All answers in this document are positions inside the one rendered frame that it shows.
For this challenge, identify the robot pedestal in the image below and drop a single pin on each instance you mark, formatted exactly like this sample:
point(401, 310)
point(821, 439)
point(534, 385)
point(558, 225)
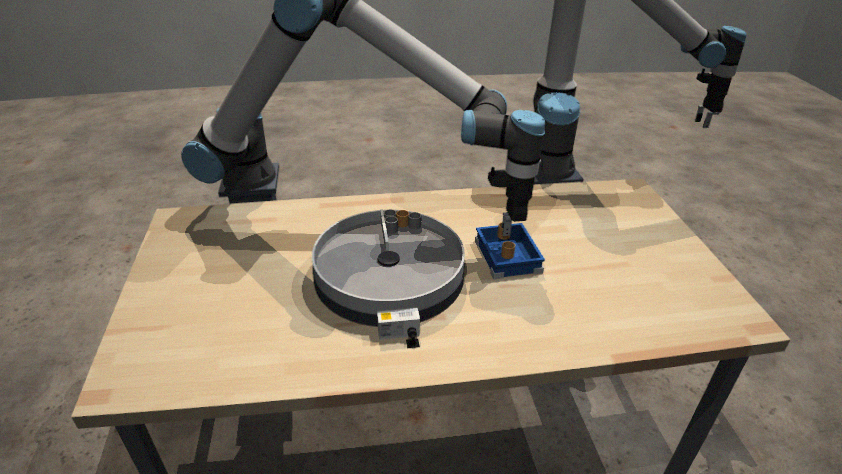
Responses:
point(250, 193)
point(566, 177)

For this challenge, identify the white control box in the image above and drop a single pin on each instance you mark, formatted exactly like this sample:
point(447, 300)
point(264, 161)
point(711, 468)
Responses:
point(394, 324)

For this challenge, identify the blue crate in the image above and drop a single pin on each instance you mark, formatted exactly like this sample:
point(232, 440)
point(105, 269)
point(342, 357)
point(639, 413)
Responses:
point(526, 253)

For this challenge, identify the grey turntable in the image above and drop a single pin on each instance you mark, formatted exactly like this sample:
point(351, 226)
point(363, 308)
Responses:
point(358, 293)

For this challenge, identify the bronze bushing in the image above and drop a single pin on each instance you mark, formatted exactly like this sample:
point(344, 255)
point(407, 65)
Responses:
point(501, 233)
point(403, 220)
point(508, 251)

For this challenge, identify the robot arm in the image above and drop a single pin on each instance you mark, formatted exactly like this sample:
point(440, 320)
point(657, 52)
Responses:
point(559, 52)
point(250, 92)

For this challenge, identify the wooden table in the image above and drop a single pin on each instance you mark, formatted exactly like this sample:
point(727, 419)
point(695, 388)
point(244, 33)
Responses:
point(460, 329)

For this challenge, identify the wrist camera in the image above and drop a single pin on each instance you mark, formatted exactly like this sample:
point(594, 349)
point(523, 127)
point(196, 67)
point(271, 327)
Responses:
point(496, 177)
point(702, 79)

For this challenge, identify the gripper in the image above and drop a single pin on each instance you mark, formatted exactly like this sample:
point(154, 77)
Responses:
point(520, 197)
point(717, 95)

